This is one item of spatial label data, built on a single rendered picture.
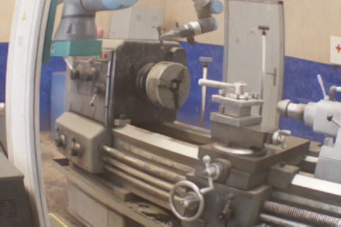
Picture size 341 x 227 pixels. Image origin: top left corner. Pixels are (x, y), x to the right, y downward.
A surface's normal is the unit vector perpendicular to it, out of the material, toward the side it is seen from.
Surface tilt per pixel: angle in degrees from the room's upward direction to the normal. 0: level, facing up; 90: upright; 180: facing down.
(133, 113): 90
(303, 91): 90
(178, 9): 90
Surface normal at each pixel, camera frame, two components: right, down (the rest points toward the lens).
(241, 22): -0.73, 0.04
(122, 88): 0.67, 0.15
